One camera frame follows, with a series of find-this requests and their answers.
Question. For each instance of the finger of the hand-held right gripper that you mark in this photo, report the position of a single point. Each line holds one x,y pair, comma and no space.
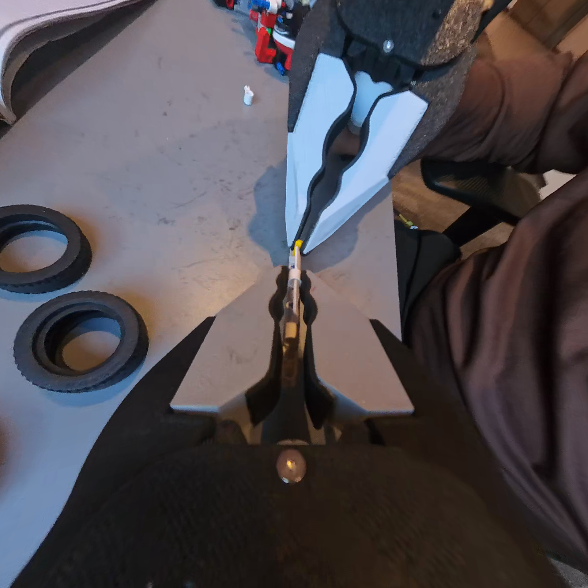
312,119
381,151

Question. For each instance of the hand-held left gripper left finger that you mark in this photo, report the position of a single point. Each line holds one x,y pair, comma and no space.
225,363

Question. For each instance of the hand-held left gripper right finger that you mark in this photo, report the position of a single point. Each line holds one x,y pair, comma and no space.
358,363

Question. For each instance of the small white connector pin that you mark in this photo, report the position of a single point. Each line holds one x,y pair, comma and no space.
248,95

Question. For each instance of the long white brick beam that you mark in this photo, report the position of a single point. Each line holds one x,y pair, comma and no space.
295,271

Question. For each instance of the person's right forearm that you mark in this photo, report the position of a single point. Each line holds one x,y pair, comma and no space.
514,105

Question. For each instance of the grey desk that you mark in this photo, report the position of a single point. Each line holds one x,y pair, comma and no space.
160,160

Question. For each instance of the black office chair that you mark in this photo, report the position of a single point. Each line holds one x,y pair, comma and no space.
464,183

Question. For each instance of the red white brick race car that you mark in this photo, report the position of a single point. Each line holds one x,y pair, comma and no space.
266,41

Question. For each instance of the person's torso in brown shirt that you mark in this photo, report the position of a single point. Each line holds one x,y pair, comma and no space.
528,344

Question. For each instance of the narrow black rubber tire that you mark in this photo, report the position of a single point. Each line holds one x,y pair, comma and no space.
78,266

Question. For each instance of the wide black rubber tire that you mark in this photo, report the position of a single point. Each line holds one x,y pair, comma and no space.
27,358

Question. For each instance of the open instruction booklet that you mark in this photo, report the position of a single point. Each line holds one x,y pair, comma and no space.
46,27

